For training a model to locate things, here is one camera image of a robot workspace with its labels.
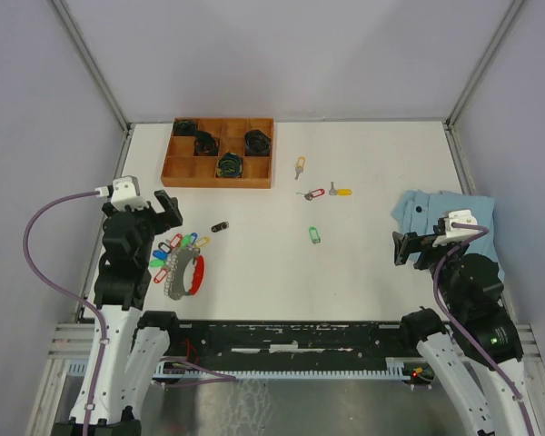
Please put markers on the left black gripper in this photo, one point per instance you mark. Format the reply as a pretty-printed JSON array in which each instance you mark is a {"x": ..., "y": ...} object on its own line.
[{"x": 172, "y": 217}]

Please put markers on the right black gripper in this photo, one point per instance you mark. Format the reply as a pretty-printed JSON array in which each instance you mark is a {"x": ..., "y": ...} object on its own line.
[{"x": 411, "y": 242}]

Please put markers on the yellow key tag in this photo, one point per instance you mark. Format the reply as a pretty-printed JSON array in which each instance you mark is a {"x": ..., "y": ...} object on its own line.
[{"x": 199, "y": 243}]

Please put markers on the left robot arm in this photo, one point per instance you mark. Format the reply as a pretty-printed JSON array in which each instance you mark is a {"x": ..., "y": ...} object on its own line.
[{"x": 129, "y": 341}]

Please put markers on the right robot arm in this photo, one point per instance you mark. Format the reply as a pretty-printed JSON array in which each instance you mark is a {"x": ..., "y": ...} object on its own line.
[{"x": 470, "y": 342}]

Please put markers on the light blue cloth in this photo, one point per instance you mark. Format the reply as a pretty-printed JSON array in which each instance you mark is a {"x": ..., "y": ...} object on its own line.
[{"x": 419, "y": 212}]

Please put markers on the wooden compartment tray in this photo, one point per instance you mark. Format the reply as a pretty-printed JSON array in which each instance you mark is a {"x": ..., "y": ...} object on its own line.
[{"x": 220, "y": 153}]

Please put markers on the yellow tag key right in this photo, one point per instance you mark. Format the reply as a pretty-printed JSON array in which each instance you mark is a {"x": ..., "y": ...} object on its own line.
[{"x": 333, "y": 191}]

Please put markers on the yellow tag key upper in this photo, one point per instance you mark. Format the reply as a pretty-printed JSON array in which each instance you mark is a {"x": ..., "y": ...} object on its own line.
[{"x": 299, "y": 167}]

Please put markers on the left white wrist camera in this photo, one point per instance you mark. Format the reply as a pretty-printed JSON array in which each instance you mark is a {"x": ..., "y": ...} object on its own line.
[{"x": 124, "y": 193}]

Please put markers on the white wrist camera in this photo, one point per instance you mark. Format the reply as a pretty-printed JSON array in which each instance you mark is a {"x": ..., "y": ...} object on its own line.
[
  {"x": 456, "y": 226},
  {"x": 124, "y": 193}
]

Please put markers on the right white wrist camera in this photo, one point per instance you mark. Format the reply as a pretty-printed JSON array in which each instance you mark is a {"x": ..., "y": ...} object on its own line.
[{"x": 456, "y": 226}]

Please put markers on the white cable duct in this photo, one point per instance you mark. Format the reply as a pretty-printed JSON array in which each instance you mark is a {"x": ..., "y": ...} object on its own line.
[{"x": 277, "y": 366}]

